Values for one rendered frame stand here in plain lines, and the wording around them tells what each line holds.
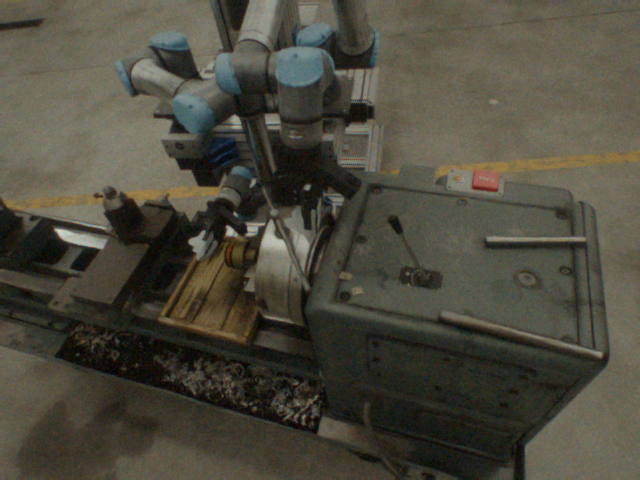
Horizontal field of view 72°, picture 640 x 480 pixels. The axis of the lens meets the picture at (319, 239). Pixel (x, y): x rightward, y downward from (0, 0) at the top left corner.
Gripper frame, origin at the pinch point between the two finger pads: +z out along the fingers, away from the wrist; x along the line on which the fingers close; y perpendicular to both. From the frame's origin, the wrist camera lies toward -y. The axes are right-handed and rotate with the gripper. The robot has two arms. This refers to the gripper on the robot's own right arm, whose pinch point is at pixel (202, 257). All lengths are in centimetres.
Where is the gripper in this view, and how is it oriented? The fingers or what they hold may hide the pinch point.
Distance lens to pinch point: 129.6
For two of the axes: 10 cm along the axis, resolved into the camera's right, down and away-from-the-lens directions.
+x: -1.2, -6.2, -7.7
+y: -9.5, -1.5, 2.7
